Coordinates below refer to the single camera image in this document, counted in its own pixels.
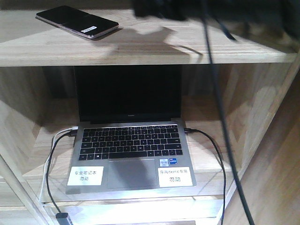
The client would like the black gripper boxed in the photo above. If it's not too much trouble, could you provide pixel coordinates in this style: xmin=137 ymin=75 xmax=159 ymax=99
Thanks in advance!
xmin=131 ymin=0 xmax=210 ymax=20

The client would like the black foldable phone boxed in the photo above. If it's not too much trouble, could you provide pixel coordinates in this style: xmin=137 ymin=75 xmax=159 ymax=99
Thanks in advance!
xmin=36 ymin=6 xmax=119 ymax=39

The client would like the wooden shelf unit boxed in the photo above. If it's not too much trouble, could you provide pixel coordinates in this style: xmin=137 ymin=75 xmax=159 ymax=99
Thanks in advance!
xmin=0 ymin=0 xmax=300 ymax=225

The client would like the grey laptop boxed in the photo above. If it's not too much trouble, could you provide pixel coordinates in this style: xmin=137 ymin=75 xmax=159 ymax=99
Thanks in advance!
xmin=66 ymin=65 xmax=196 ymax=195

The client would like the white right laptop label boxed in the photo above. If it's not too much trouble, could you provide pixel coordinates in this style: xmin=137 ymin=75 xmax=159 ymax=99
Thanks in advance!
xmin=158 ymin=167 xmax=193 ymax=188

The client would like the white laptop label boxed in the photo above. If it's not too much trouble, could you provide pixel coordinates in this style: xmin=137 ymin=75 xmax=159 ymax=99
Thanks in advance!
xmin=158 ymin=167 xmax=193 ymax=188
xmin=67 ymin=166 xmax=104 ymax=186

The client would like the white left laptop label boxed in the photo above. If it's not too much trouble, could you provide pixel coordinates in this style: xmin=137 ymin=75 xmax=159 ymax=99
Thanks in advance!
xmin=67 ymin=166 xmax=104 ymax=186

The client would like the grey usb hub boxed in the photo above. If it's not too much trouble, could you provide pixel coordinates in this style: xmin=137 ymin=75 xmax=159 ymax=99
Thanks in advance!
xmin=55 ymin=212 xmax=73 ymax=225

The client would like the black right laptop cable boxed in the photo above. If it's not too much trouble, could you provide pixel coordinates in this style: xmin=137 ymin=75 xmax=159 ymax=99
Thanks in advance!
xmin=184 ymin=128 xmax=227 ymax=225

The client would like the black laptop cable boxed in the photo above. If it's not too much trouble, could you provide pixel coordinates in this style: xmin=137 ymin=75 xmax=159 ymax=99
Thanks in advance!
xmin=184 ymin=128 xmax=227 ymax=225
xmin=45 ymin=131 xmax=78 ymax=215

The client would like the white laptop cable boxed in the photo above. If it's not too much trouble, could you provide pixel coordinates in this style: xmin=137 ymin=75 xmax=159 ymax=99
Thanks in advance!
xmin=39 ymin=126 xmax=79 ymax=207

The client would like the black left laptop cable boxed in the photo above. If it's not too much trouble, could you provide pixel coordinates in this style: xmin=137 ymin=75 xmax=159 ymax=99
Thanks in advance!
xmin=45 ymin=131 xmax=78 ymax=215

